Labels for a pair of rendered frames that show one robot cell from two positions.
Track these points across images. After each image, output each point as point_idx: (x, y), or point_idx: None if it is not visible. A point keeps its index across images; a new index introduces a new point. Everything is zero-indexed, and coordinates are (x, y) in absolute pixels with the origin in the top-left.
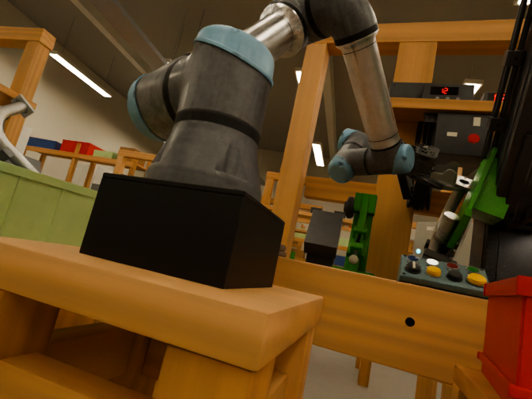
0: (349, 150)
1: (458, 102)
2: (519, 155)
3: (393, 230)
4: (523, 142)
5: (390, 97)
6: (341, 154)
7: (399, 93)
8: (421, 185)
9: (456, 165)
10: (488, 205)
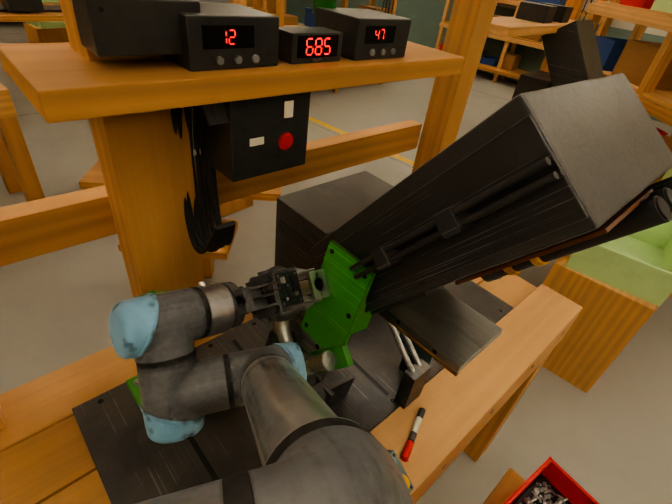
0: (185, 393)
1: (265, 80)
2: (407, 299)
3: (178, 279)
4: (418, 295)
5: (124, 87)
6: (175, 413)
7: (123, 37)
8: (223, 234)
9: (311, 270)
10: (357, 325)
